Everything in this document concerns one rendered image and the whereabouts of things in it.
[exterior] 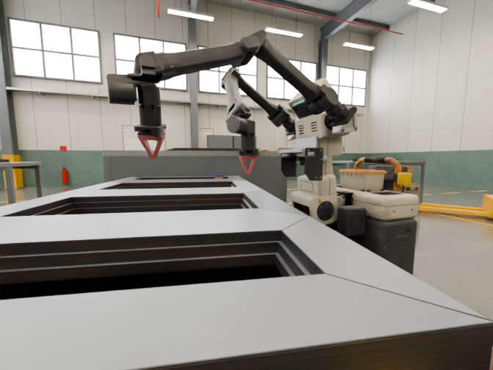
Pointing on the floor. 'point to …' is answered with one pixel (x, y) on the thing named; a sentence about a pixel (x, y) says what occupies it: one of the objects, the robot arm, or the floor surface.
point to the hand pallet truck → (463, 208)
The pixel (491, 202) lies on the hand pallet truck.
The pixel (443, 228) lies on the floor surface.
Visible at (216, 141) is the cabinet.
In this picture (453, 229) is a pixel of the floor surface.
